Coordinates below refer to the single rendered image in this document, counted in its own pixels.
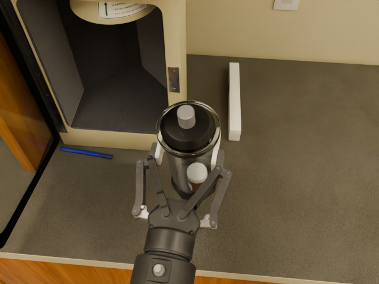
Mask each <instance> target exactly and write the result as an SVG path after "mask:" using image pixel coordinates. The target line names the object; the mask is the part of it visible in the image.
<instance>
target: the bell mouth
mask: <svg viewBox="0 0 379 284"><path fill-rule="evenodd" d="M70 7H71V9H72V11H73V12H74V13H75V14H76V15H77V16H78V17H80V18H82V19H84V20H86V21H89V22H92V23H96V24H105V25H115V24H123V23H129V22H131V21H135V20H138V19H140V18H142V17H144V16H146V15H147V14H149V13H150V12H151V11H152V10H153V9H154V8H155V7H156V6H155V5H151V4H140V3H118V2H96V1H74V0H70Z"/></svg>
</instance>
